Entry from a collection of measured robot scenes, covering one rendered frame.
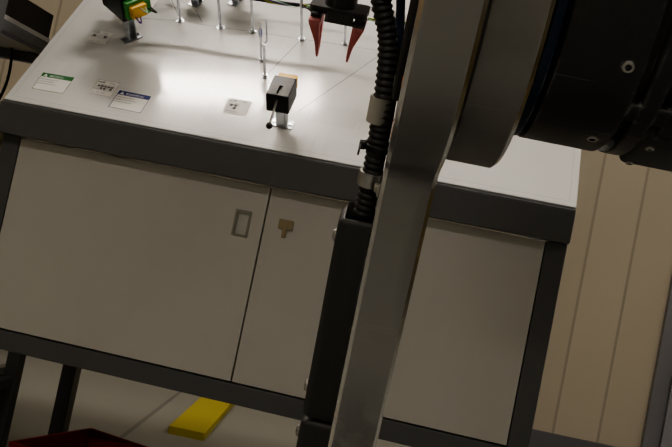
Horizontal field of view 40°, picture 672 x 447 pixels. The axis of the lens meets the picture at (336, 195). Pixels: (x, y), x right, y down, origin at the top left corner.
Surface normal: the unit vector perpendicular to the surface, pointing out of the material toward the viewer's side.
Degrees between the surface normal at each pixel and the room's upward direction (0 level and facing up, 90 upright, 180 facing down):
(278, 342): 90
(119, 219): 90
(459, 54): 127
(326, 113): 49
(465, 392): 90
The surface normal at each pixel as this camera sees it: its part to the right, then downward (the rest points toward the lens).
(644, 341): -0.04, -0.06
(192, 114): 0.03, -0.70
